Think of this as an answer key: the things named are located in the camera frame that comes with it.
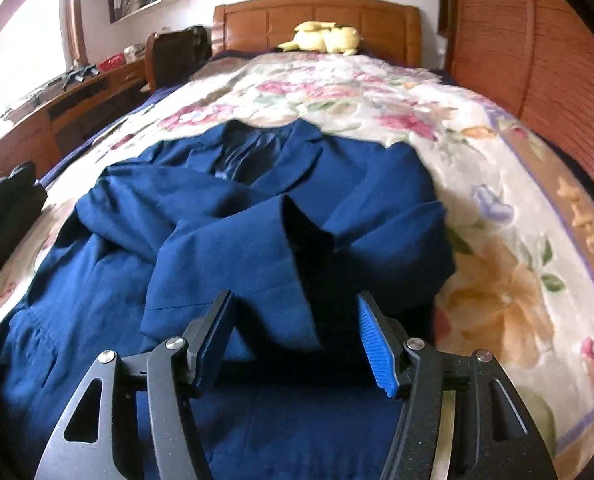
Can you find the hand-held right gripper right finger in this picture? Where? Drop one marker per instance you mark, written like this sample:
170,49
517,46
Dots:
379,345

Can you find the black bag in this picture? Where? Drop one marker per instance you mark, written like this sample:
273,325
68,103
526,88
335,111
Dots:
184,55

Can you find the wooden chair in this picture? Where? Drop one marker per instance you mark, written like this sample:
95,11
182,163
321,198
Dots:
152,60

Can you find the floral blanket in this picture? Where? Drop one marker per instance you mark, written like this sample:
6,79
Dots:
477,210

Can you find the red basket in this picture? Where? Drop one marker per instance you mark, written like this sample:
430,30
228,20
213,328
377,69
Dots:
111,63

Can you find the black binders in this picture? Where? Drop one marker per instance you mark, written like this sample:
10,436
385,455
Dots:
115,4

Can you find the wooden slatted wardrobe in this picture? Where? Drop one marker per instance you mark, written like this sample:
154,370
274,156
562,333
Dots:
552,60

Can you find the long wooden desk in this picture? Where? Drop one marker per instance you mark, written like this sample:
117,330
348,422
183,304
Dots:
22,145

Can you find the yellow plush toy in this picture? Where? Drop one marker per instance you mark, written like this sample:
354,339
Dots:
327,37

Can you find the black device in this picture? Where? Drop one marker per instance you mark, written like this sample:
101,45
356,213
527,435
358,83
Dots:
79,75

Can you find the black clothes pile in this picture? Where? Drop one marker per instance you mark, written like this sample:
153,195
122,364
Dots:
7,210

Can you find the wooden bed headboard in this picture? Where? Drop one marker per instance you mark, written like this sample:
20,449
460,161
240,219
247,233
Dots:
257,25

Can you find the window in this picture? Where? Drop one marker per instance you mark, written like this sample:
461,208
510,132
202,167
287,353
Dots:
22,35

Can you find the blue suit jacket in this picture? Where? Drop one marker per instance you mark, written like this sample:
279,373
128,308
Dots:
127,260

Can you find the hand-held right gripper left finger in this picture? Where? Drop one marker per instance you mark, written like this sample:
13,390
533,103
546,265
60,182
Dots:
212,345

